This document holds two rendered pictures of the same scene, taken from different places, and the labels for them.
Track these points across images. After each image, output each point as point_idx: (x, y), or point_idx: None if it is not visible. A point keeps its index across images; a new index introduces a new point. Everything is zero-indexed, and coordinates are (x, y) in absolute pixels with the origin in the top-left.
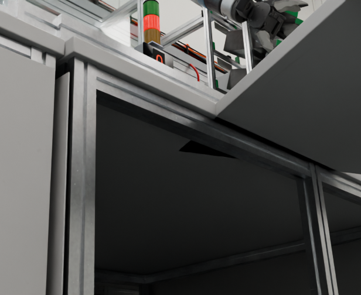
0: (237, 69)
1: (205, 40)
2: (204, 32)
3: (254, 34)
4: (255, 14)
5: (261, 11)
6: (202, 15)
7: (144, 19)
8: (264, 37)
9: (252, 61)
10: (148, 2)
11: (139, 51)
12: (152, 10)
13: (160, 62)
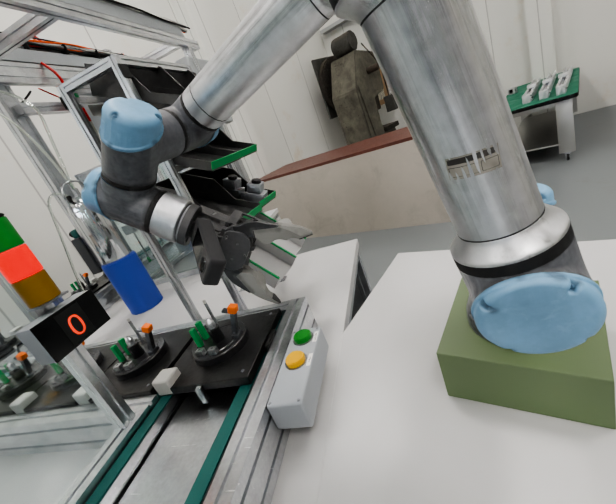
0: (162, 188)
1: (94, 150)
2: (85, 137)
3: (232, 277)
4: (226, 250)
5: (235, 245)
6: (66, 107)
7: None
8: (252, 282)
9: (184, 188)
10: None
11: (33, 343)
12: (1, 243)
13: (80, 323)
